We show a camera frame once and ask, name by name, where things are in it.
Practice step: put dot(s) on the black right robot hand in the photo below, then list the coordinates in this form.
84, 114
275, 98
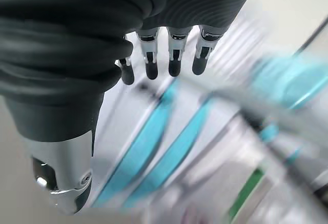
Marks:
64, 42

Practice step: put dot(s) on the white green medicine box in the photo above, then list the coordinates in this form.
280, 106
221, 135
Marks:
246, 190

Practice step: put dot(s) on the white medical cart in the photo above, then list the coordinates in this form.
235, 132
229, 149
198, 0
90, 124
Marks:
220, 142

